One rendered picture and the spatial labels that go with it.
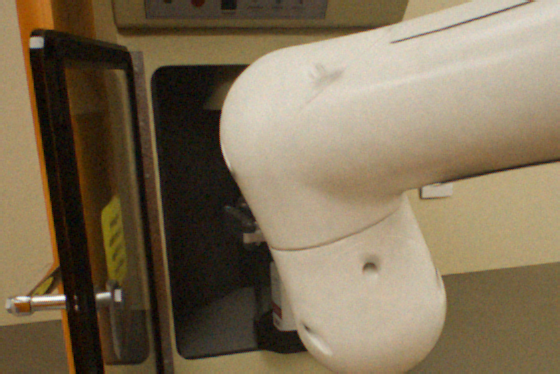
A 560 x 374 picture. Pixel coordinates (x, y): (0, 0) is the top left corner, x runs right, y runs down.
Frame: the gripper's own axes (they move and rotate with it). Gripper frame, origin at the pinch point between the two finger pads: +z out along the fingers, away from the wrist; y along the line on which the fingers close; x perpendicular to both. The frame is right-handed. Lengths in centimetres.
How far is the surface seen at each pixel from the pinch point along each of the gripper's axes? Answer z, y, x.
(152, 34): 0.0, 14.1, -19.9
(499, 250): 44, -55, 24
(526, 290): 27, -51, 27
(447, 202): 44, -42, 12
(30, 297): -28.0, 23.7, -0.6
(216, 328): 7.5, 9.3, 19.0
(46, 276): -23.5, 23.4, -0.6
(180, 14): -3.6, 11.0, -21.7
